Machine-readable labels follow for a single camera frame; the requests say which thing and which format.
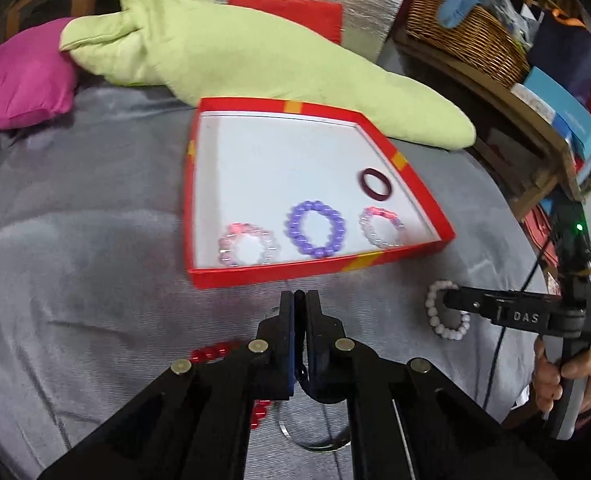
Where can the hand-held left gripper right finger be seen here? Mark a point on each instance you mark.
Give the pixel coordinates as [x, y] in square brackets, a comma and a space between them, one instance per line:
[315, 345]

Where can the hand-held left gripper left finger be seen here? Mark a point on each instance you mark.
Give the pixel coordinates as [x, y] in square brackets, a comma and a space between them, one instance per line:
[288, 345]

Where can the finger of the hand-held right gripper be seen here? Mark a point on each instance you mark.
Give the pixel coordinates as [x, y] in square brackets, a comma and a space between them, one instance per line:
[475, 305]

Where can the red cardboard box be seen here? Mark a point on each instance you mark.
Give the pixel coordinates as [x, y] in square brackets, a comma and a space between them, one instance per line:
[275, 275]

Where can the silver bangle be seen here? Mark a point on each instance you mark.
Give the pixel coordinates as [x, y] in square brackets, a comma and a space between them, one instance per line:
[295, 440]

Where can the wooden shelf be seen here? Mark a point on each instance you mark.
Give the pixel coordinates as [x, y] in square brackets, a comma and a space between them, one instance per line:
[525, 110]

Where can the light blue box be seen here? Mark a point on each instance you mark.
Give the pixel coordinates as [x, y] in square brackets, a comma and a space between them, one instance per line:
[560, 95]

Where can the navy bag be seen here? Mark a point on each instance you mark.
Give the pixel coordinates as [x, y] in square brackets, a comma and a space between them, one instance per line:
[565, 50]

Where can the wicker basket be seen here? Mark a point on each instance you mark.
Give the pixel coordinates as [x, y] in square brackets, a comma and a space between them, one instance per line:
[470, 30]

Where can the blue cloth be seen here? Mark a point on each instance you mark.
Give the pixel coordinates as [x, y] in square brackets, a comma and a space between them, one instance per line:
[463, 2]

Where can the light green blanket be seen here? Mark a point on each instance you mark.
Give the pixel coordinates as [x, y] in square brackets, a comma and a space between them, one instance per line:
[225, 50]

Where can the small red pillow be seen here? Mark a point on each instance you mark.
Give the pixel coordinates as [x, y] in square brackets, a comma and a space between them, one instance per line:
[295, 12]

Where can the pink pillow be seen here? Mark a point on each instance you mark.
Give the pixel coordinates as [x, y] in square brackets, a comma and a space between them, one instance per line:
[20, 80]

